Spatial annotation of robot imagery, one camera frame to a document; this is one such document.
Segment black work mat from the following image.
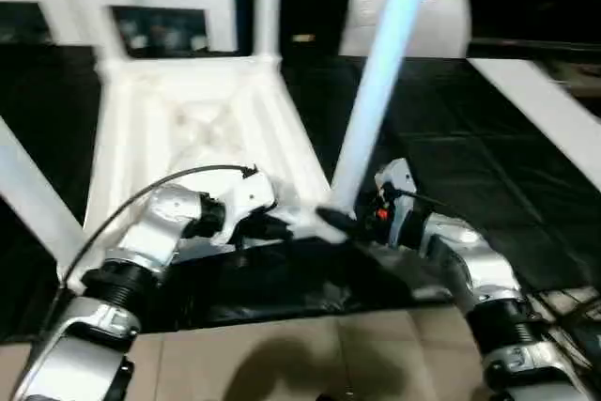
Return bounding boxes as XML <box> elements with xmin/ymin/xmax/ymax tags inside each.
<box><xmin>0</xmin><ymin>44</ymin><xmax>601</xmax><ymax>346</ymax></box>

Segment flat white board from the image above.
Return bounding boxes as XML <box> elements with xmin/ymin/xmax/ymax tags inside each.
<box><xmin>470</xmin><ymin>58</ymin><xmax>601</xmax><ymax>191</ymax></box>

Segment white plastic bag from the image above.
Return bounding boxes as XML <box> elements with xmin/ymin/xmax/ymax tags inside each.
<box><xmin>338</xmin><ymin>0</ymin><xmax>472</xmax><ymax>59</ymax></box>

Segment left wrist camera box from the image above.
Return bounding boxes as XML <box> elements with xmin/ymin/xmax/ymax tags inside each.
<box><xmin>218</xmin><ymin>168</ymin><xmax>279</xmax><ymax>244</ymax></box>

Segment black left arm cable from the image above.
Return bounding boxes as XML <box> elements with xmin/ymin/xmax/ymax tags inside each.
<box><xmin>19</xmin><ymin>164</ymin><xmax>259</xmax><ymax>374</ymax></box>

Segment black floor cables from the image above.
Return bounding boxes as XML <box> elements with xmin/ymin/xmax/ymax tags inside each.
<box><xmin>535</xmin><ymin>284</ymin><xmax>601</xmax><ymax>346</ymax></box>

